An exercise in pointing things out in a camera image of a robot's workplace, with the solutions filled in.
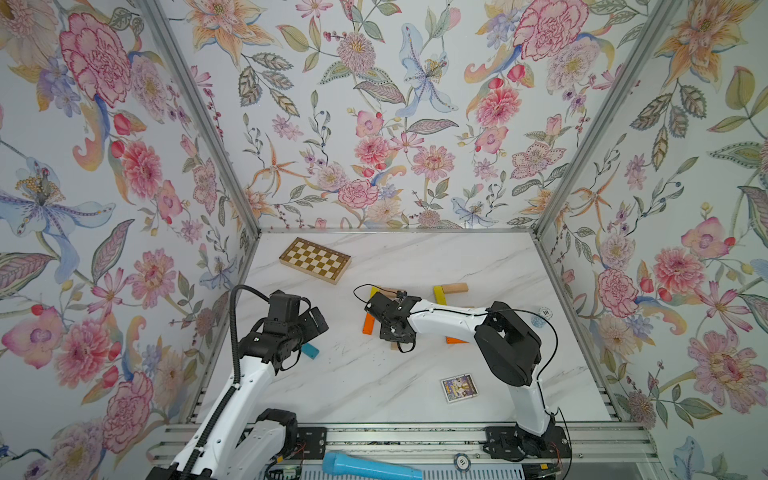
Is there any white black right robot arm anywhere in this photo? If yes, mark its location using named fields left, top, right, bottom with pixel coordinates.
left=365, top=291, right=562, bottom=449

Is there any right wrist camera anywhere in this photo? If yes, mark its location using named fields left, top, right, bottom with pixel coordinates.
left=365, top=291, right=407, bottom=321

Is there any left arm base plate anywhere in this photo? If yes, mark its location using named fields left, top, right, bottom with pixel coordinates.
left=242, top=426, right=328, bottom=461

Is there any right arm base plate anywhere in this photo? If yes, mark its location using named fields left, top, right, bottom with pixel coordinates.
left=483, top=424, right=572, bottom=462

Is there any aluminium front rail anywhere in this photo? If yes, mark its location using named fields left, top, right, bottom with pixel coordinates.
left=146, top=421, right=670, bottom=466

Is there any wooden folding chessboard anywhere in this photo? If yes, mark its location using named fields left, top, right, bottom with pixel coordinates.
left=279, top=238, right=351, bottom=285

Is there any teal block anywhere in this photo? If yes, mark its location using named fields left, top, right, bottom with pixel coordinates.
left=301, top=343, right=320, bottom=360

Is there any blue microphone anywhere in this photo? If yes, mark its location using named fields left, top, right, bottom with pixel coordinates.
left=322, top=452, right=424, bottom=480

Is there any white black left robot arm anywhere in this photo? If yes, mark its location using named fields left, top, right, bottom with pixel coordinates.
left=147, top=285, right=328, bottom=479

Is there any playing card box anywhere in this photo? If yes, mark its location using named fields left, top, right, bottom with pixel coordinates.
left=440, top=373, right=478, bottom=404

